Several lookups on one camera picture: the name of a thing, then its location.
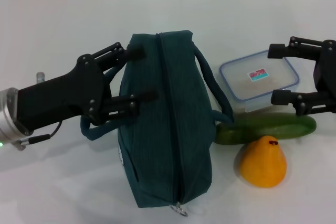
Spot clear blue-rimmed food container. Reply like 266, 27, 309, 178
219, 49, 300, 114

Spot orange-yellow pear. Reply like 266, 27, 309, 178
238, 135, 288, 188

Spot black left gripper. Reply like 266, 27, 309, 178
16, 41, 159, 133

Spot green cucumber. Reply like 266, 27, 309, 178
215, 112, 318, 146

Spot dark teal insulated bag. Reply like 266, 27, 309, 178
80, 29, 235, 210

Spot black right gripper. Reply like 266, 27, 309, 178
267, 36, 336, 116

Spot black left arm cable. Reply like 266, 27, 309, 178
20, 121, 63, 146

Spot silver cable connector plug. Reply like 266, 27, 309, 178
14, 137, 34, 152

